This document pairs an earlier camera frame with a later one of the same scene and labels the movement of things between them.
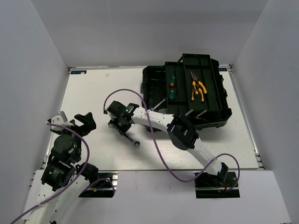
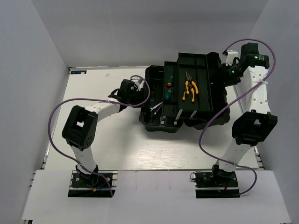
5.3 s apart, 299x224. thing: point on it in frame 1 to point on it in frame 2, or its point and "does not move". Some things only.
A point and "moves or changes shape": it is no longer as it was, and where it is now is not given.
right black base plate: x=209 y=185 does not move
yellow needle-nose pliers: x=195 y=86 to x=193 y=93
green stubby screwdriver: x=172 y=95 moves or changes shape
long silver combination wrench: x=136 y=143 to x=152 y=108
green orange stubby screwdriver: x=172 y=81 moves or changes shape
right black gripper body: x=123 y=127 to x=231 y=74
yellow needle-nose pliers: x=201 y=86 to x=188 y=82
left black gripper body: x=84 y=129 to x=136 y=97
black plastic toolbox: x=193 y=87 does not move
